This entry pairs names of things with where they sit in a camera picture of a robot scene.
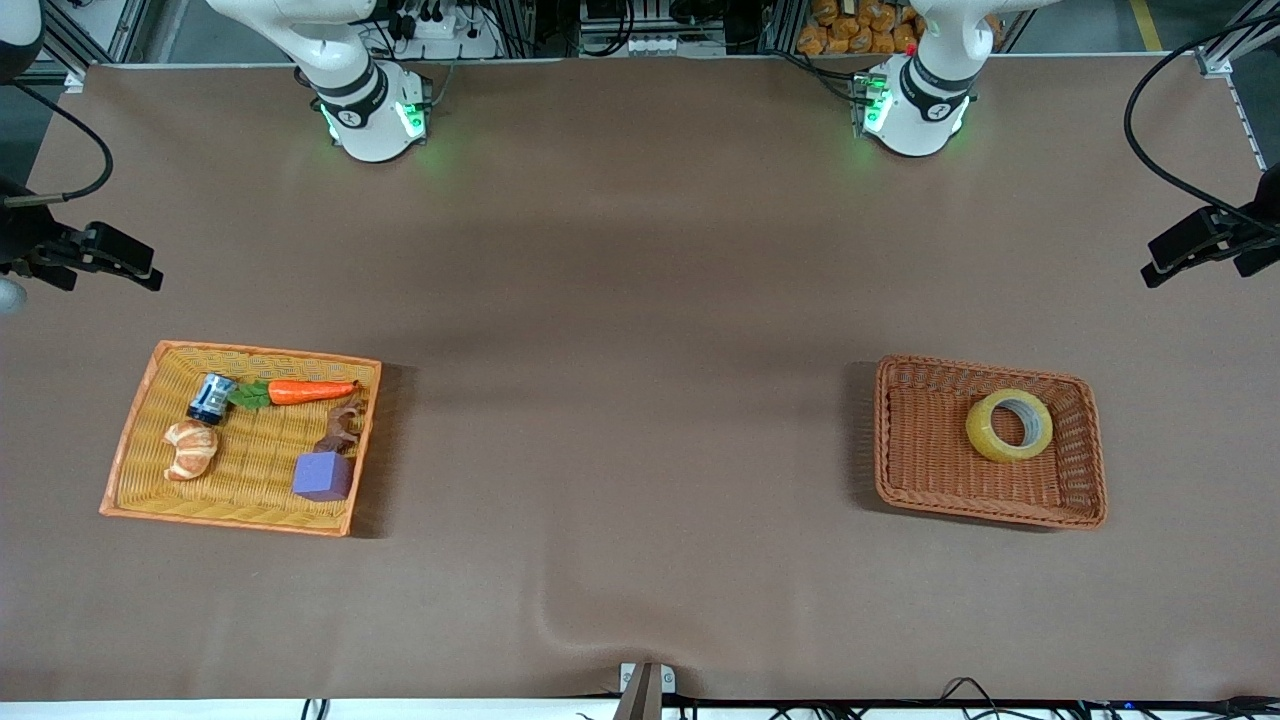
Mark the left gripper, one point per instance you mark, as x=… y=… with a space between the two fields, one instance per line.
x=1262 y=224

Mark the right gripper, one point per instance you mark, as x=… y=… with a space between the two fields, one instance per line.
x=22 y=238

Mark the yellow tape roll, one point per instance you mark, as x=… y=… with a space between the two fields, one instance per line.
x=985 y=435

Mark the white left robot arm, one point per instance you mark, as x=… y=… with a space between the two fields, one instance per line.
x=915 y=120

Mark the small blue can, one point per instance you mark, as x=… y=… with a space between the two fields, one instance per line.
x=210 y=398

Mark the toy croissant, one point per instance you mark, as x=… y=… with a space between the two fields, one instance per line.
x=190 y=450

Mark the orange toy carrot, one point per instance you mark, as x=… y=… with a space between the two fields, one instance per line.
x=310 y=391

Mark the yellow wicker basket orange rim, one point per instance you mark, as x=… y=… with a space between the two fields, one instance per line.
x=250 y=490

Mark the brown animal figure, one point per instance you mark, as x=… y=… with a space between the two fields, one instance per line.
x=338 y=432

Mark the purple cube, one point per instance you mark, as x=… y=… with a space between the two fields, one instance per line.
x=322 y=478

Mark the brown wicker basket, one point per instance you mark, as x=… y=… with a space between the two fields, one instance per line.
x=920 y=450

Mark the white power strip with plugs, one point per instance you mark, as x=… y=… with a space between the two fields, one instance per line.
x=450 y=30

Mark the pile of orange bread toys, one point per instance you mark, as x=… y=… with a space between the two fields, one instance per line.
x=850 y=30

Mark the brown table cloth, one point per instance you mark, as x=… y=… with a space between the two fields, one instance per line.
x=640 y=300

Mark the white empty power strip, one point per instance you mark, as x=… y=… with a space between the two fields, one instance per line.
x=650 y=45

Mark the aluminium frame post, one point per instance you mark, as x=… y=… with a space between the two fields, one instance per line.
x=80 y=40
x=1235 y=40

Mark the metal table edge bracket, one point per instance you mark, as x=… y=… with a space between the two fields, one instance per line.
x=646 y=685

